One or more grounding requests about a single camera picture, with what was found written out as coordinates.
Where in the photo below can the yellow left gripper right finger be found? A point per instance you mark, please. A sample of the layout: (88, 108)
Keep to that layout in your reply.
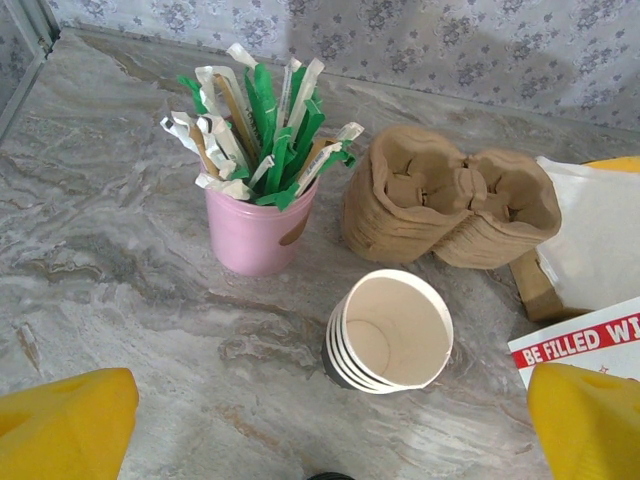
(590, 430)

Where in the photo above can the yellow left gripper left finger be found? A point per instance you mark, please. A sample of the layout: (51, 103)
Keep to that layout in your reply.
(60, 430)

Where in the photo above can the floral print paper bag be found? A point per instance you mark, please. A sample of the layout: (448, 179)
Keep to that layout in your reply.
(565, 345)

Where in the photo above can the stack of paper cups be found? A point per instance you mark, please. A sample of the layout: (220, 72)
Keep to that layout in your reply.
(395, 330)

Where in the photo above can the stack of white napkins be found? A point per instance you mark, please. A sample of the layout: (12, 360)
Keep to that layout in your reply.
(595, 240)

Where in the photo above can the black cup lid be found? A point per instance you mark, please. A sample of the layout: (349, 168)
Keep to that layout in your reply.
(327, 476)

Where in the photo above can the yellow paper pad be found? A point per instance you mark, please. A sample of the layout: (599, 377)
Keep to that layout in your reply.
(617, 164)

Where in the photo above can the pink straw holder cup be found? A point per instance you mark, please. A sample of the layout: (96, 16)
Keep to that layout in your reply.
(250, 235)

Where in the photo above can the stack of pulp cup carriers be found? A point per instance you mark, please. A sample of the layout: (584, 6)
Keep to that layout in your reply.
(400, 230)

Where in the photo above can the brown wrapped straw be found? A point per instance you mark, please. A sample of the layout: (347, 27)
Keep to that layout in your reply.
(235, 110)

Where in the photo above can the green and white wrapped straw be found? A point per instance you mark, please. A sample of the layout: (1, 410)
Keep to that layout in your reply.
(245, 57)

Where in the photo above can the aluminium frame post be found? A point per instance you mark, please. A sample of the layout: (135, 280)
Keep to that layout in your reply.
(35, 60)

